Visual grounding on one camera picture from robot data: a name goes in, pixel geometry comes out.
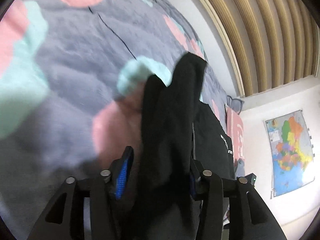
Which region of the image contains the black hooded jacket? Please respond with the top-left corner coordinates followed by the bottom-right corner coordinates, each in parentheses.
top-left (114, 53), bottom-right (234, 239)

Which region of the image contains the pink pillow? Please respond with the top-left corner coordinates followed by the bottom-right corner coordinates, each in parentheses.
top-left (225, 105), bottom-right (245, 164)

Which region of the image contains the grey blue pillow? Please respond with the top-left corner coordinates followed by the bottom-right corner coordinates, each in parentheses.
top-left (227, 95), bottom-right (245, 114)

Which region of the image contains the grey floral bed blanket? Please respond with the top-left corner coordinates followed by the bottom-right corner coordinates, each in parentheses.
top-left (1, 0), bottom-right (228, 239)

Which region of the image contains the wooden slatted headboard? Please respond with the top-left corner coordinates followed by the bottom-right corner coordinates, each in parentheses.
top-left (199, 0), bottom-right (319, 97)

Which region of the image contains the colourful wall map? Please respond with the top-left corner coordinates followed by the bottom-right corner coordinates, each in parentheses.
top-left (265, 109), bottom-right (315, 197)

